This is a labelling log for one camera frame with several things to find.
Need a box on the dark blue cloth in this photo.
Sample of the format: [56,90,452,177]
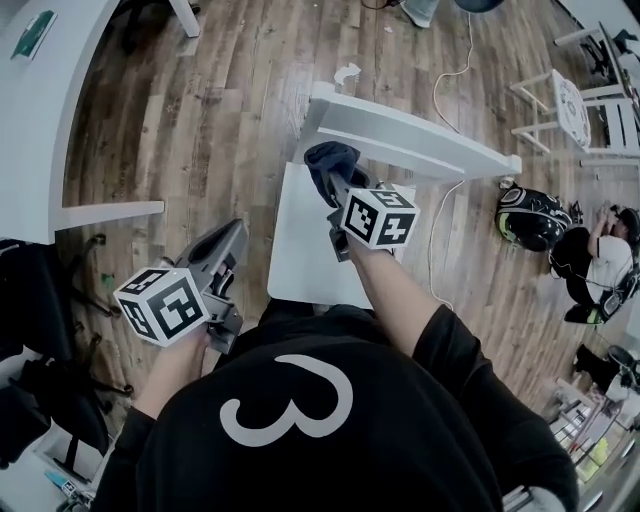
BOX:
[303,140,370,207]

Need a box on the cluttered storage shelf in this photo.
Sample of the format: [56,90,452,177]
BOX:
[547,343,640,512]

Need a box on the black office chair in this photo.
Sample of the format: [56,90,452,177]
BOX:
[0,233,137,471]

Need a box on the crumpled white paper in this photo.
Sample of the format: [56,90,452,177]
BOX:
[333,62,363,87]

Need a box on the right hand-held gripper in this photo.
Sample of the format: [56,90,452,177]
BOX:
[326,166,422,264]

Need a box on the person's right forearm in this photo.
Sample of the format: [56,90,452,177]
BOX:
[346,243,440,359]

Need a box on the white floor cable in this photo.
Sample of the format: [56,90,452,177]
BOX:
[427,8,477,312]

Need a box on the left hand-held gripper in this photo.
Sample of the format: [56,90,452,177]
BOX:
[113,218,250,355]

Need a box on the green card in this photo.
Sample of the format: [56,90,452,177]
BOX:
[10,9,59,62]

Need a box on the person's left forearm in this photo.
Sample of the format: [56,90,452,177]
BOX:
[130,331,212,422]

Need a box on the white patterned-seat chair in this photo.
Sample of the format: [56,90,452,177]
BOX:
[509,68,640,167]

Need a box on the white table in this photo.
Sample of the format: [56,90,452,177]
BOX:
[0,0,167,246]

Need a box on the person's black printed shirt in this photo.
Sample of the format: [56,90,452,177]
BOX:
[91,299,581,512]

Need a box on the white wooden chair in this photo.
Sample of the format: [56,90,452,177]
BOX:
[267,81,524,312]

